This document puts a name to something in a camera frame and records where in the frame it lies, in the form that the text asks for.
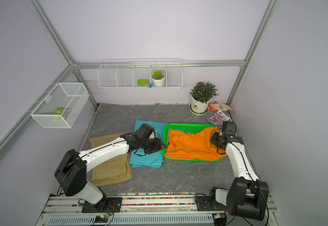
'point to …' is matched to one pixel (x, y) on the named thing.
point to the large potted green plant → (201, 95)
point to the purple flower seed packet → (218, 118)
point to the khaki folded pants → (117, 169)
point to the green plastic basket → (188, 128)
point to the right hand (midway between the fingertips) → (214, 138)
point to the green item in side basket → (59, 110)
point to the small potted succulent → (158, 77)
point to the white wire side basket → (61, 106)
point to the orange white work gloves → (216, 106)
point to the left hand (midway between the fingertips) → (163, 149)
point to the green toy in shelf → (142, 82)
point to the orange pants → (182, 144)
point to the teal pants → (141, 159)
